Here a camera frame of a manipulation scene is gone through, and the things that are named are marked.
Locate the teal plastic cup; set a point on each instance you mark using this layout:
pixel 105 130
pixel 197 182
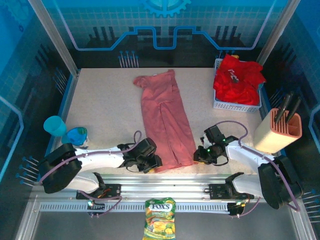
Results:
pixel 55 126

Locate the beige and pink knife block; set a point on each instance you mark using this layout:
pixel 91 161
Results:
pixel 272 137

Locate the green candy bag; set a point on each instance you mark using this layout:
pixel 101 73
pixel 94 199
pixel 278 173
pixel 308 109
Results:
pixel 160 217

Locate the white perforated plastic basket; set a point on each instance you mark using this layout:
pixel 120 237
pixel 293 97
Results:
pixel 237 107

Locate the yellow garment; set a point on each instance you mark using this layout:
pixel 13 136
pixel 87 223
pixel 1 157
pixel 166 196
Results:
pixel 235 56

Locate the aluminium frame post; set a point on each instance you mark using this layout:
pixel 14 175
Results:
pixel 55 37
pixel 272 32

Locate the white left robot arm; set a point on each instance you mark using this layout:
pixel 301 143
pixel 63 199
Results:
pixel 100 157

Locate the aluminium frame rail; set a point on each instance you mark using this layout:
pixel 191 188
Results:
pixel 162 187

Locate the pink t-shirt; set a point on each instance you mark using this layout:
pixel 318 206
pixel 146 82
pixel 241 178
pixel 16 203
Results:
pixel 165 120

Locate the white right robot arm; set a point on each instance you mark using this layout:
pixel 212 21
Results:
pixel 250 155

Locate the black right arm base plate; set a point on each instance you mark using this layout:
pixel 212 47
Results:
pixel 217 191

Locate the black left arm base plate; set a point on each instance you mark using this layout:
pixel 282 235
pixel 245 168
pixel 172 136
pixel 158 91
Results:
pixel 112 191

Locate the red t-shirt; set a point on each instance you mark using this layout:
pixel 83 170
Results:
pixel 237 85

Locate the teal garment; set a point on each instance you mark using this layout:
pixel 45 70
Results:
pixel 260 85

